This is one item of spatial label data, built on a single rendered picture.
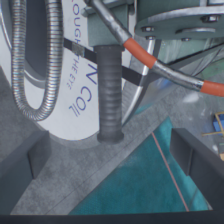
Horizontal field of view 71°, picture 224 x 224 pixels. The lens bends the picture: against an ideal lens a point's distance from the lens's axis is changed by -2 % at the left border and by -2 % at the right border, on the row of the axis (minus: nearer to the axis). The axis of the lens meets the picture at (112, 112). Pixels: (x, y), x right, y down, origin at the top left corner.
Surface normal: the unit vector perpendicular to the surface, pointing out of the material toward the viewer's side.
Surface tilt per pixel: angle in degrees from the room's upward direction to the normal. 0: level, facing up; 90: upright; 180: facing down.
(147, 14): 108
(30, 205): 0
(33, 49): 1
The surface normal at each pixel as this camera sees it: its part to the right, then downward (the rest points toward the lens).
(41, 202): 0.64, -0.23
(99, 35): -0.16, 0.28
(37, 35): 0.73, 0.05
